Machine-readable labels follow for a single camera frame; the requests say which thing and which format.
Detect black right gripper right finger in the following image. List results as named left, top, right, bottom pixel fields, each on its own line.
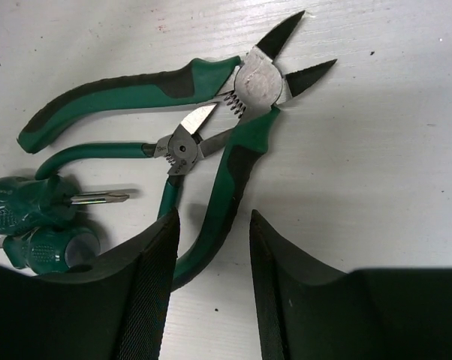
left=249, top=211, right=452, bottom=359

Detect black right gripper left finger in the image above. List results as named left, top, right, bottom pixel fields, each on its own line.
left=0, top=210, right=180, bottom=359

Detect small green cutting pliers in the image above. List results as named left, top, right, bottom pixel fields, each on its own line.
left=35, top=101, right=232, bottom=217

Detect large green cutting pliers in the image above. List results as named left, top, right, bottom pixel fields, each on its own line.
left=17, top=13, right=333, bottom=290

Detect green stubby flat screwdriver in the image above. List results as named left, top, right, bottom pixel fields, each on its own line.
left=0, top=226, right=101, bottom=275

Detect green stubby phillips screwdriver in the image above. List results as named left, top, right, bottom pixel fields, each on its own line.
left=0, top=175, right=130, bottom=236

